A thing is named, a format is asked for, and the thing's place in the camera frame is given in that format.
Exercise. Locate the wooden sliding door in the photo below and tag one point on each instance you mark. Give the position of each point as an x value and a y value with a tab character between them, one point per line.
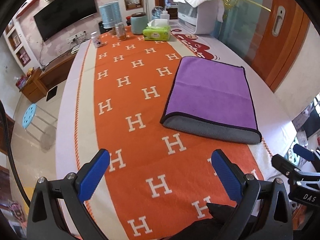
278	38

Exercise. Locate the white tablecloth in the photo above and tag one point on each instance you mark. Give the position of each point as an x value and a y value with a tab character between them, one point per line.
76	141

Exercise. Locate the orange H-pattern table runner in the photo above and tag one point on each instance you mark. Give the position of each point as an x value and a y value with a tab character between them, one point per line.
159	180

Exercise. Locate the small white pill bottle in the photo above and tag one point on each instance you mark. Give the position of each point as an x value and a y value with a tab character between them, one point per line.
95	38

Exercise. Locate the glass jar with amber contents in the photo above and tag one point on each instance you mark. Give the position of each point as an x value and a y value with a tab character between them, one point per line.
120	31

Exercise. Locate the purple and grey towel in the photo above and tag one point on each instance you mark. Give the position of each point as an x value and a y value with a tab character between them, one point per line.
211	99

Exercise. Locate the black wall television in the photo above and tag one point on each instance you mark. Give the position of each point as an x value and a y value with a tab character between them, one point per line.
60	14

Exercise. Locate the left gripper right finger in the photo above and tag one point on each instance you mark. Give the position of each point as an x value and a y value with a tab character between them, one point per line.
229	174

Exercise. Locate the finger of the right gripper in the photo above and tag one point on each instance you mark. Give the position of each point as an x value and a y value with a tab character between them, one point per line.
303	152
285	167

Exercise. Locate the teal canister with lid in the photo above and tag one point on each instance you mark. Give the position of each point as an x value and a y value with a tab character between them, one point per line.
139	21

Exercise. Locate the wooden TV cabinet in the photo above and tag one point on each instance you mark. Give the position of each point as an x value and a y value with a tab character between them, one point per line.
41	81

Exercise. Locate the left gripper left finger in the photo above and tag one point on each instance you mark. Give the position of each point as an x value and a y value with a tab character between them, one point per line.
90	175

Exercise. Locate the white countertop appliance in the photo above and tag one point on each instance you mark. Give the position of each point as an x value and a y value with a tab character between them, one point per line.
201	19

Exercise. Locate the white squeeze bottle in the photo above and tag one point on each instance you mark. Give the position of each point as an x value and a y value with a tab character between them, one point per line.
165	15

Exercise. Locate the blue table lamp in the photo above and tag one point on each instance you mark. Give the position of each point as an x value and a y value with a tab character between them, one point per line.
110	14

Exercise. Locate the blue plastic stool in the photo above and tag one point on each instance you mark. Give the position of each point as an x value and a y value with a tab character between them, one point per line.
31	113

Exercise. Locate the green tissue pack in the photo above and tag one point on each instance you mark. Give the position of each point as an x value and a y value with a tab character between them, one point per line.
157	33

